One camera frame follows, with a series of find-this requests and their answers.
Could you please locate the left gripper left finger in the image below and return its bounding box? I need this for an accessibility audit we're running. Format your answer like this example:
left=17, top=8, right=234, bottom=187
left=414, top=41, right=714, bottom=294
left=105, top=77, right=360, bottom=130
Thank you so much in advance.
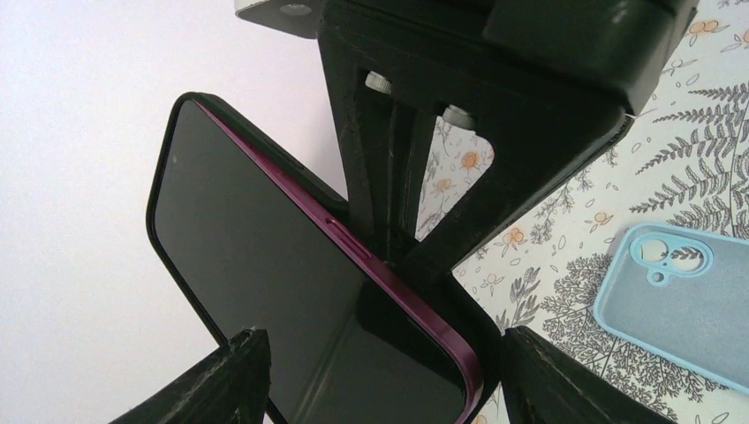
left=113, top=329, right=271, bottom=424

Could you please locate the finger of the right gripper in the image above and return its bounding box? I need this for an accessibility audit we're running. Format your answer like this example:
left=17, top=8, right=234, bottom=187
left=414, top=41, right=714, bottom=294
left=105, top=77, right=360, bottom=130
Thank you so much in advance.
left=331, top=89, right=436, bottom=263

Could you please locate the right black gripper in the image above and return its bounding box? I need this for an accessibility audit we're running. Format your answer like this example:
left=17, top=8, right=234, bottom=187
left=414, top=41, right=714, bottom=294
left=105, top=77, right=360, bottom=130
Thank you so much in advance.
left=318, top=1, right=698, bottom=287

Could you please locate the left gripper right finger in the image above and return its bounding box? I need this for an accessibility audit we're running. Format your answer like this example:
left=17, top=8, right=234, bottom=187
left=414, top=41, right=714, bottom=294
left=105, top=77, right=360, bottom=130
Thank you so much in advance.
left=501, top=326, right=671, bottom=424

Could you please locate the black phone case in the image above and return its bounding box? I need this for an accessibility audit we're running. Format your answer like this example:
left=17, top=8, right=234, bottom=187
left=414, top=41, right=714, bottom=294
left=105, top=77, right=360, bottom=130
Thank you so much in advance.
left=145, top=91, right=504, bottom=424

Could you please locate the black phone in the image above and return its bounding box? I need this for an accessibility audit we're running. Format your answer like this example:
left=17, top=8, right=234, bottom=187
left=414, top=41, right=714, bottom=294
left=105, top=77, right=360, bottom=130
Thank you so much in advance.
left=153, top=99, right=486, bottom=424

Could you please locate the light blue phone case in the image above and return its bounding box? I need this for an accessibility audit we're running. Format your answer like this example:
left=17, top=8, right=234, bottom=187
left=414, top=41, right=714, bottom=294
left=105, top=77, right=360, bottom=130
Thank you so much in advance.
left=592, top=222, right=748, bottom=394

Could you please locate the floral table mat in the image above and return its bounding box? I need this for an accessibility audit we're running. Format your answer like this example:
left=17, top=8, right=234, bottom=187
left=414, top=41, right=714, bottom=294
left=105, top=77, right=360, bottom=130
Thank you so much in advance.
left=454, top=1, right=748, bottom=423

